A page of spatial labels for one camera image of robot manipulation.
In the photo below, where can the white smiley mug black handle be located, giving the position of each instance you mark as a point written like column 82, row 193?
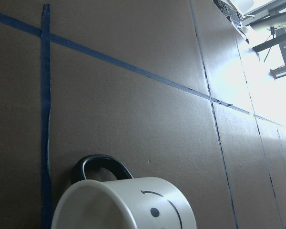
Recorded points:
column 104, row 195

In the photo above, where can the black keyboard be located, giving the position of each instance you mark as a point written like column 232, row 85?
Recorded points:
column 227, row 10

